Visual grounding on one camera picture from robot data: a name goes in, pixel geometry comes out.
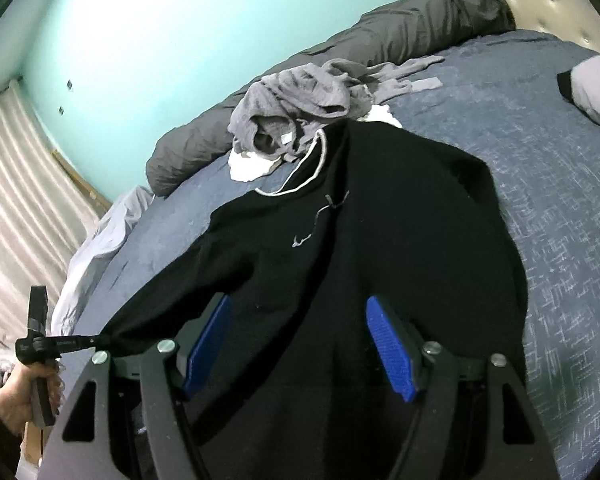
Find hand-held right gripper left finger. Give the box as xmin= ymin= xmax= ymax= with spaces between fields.
xmin=37 ymin=294 xmax=232 ymax=480

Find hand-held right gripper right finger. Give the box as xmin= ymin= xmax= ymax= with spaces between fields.
xmin=366 ymin=295 xmax=563 ymax=480

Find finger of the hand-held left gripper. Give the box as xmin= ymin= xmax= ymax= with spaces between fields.
xmin=82 ymin=332 xmax=113 ymax=352

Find black long-sleeve sweater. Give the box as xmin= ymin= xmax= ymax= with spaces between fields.
xmin=97 ymin=121 xmax=528 ymax=480

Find person's left hand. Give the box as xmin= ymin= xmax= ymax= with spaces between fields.
xmin=0 ymin=360 xmax=63 ymax=436

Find cardboard box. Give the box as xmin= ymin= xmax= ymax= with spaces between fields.
xmin=21 ymin=420 xmax=46 ymax=463

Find crumpled light grey sheet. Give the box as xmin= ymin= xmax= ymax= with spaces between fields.
xmin=52 ymin=186 xmax=156 ymax=331

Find striped beige curtain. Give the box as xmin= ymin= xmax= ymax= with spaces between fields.
xmin=0 ymin=77 xmax=113 ymax=356

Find wooden poles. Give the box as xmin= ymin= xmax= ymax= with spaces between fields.
xmin=52 ymin=149 xmax=113 ymax=211

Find white garment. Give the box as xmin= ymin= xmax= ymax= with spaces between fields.
xmin=227 ymin=102 xmax=403 ymax=183

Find grey long-sleeve garment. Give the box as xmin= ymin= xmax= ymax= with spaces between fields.
xmin=230 ymin=55 xmax=446 ymax=163

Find black cloth under pillow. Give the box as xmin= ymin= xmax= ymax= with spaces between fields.
xmin=556 ymin=64 xmax=581 ymax=103

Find dark grey rolled duvet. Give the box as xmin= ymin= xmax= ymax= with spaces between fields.
xmin=146 ymin=0 xmax=517 ymax=197

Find cream tufted headboard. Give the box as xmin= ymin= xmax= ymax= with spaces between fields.
xmin=432 ymin=0 xmax=600 ymax=56

